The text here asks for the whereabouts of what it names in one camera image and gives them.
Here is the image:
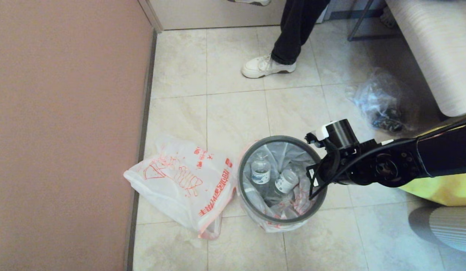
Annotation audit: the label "clear plastic bag with rubbish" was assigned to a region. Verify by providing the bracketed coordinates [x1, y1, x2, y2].
[346, 68, 417, 134]

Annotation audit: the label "grey metal furniture leg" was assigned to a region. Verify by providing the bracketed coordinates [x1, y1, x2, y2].
[348, 0, 402, 41]

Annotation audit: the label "yellow plastic bag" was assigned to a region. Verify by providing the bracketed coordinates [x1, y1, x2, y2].
[398, 124, 466, 207]

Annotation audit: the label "beige striped sofa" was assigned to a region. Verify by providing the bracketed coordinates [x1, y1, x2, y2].
[385, 0, 466, 117]

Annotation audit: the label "person's leg dark trousers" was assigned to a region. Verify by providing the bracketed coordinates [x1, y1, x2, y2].
[271, 0, 331, 65]

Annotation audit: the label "black round trash bin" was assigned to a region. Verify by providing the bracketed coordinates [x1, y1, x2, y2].
[238, 136, 327, 226]

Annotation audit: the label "round striped grey stool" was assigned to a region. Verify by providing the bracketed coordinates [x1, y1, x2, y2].
[409, 206, 466, 253]

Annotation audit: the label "white liner bag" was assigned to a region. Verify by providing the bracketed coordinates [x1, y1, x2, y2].
[237, 141, 320, 233]

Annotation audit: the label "white sneaker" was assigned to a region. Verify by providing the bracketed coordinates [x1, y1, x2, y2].
[227, 0, 272, 6]
[241, 54, 296, 79]

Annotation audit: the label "clear plastic water bottle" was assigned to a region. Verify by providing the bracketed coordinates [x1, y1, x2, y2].
[269, 169, 299, 200]
[251, 154, 271, 196]

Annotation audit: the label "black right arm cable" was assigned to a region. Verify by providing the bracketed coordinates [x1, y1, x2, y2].
[309, 119, 466, 200]

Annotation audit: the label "flat white red-print plastic bag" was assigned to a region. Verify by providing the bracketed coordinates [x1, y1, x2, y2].
[123, 135, 237, 240]

